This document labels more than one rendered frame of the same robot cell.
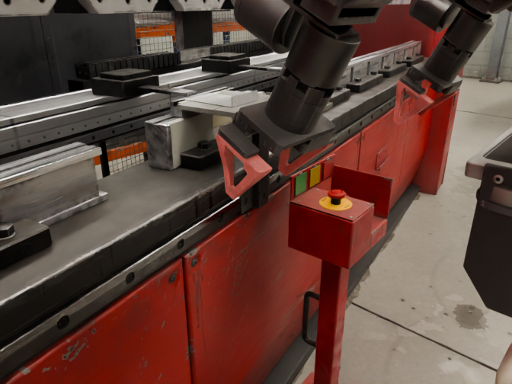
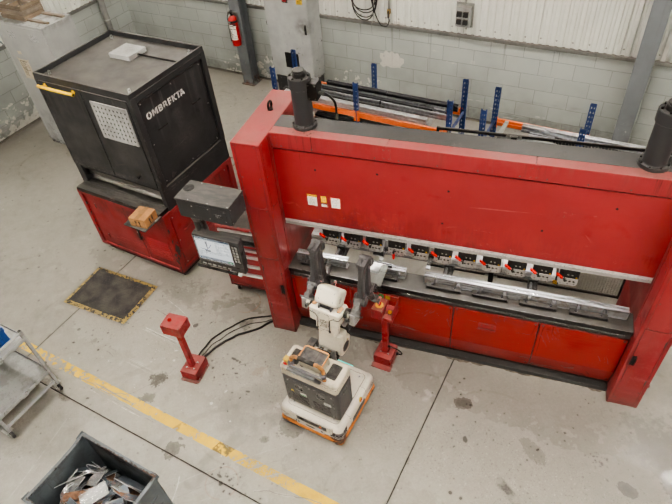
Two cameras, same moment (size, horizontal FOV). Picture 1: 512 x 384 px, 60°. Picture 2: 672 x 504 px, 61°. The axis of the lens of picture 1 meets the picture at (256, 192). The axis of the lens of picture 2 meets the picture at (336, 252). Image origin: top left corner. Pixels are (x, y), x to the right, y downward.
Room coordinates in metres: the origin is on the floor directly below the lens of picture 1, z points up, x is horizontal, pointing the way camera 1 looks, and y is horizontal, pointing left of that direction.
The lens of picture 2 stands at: (0.07, -3.39, 4.67)
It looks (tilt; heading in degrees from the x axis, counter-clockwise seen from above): 44 degrees down; 82
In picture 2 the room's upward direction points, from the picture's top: 6 degrees counter-clockwise
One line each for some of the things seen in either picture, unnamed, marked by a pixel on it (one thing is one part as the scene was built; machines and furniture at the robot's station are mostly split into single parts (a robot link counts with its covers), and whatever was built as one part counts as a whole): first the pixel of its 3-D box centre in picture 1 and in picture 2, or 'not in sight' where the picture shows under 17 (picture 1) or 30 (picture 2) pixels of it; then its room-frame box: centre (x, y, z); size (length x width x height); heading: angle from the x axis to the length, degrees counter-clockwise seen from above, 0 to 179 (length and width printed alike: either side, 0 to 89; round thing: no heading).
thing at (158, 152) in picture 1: (213, 125); (384, 269); (1.03, 0.10, 0.92); 0.39 x 0.06 x 0.10; 149
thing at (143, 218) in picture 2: not in sight; (141, 216); (-1.19, 1.44, 1.04); 0.30 x 0.26 x 0.12; 139
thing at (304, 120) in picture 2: not in sight; (311, 97); (0.59, 0.51, 2.53); 0.33 x 0.25 x 0.47; 149
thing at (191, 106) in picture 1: (255, 105); (374, 274); (0.90, 0.00, 1.00); 0.26 x 0.18 x 0.01; 59
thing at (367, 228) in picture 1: (340, 207); (384, 307); (0.93, -0.20, 0.75); 0.20 x 0.16 x 0.18; 142
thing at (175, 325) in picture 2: not in sight; (184, 346); (-0.94, 0.14, 0.41); 0.25 x 0.20 x 0.83; 59
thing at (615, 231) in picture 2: not in sight; (456, 210); (1.53, -0.21, 1.74); 3.00 x 0.08 x 0.80; 149
